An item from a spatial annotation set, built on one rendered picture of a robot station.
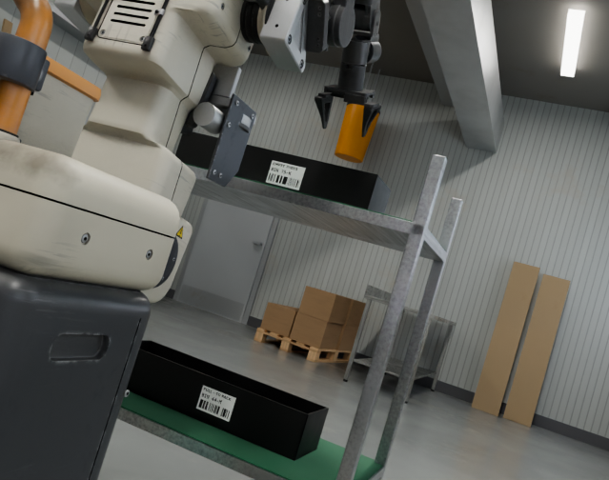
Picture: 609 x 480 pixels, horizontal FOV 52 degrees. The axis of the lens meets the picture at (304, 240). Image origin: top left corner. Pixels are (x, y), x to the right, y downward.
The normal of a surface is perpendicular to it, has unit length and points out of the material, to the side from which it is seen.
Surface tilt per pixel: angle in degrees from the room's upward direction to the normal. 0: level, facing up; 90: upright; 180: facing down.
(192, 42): 90
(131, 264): 90
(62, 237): 90
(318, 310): 90
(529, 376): 81
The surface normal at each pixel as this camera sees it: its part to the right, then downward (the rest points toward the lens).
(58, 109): 0.89, 0.29
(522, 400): -0.29, -0.30
